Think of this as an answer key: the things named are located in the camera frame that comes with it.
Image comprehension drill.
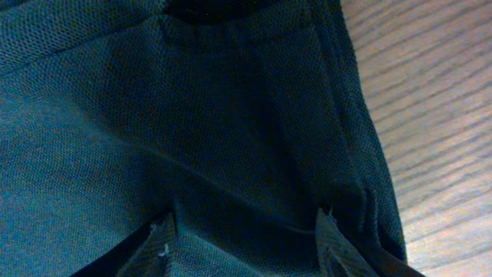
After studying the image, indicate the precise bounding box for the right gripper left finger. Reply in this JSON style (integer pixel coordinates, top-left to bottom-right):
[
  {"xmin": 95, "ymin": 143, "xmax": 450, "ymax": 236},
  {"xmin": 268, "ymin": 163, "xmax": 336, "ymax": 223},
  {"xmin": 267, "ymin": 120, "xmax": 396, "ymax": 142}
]
[{"xmin": 71, "ymin": 212, "xmax": 177, "ymax": 277}]

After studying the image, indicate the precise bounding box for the black polo shirt white logo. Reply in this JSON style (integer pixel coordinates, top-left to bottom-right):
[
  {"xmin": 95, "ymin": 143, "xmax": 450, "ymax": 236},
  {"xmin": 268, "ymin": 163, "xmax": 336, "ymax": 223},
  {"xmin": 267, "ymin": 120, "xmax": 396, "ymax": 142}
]
[{"xmin": 1, "ymin": 0, "xmax": 407, "ymax": 276}]

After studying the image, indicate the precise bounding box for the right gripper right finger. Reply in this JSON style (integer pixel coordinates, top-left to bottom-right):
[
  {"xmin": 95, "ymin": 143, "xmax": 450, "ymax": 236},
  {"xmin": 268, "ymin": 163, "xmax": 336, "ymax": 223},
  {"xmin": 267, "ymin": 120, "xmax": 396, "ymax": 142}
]
[{"xmin": 314, "ymin": 209, "xmax": 424, "ymax": 277}]

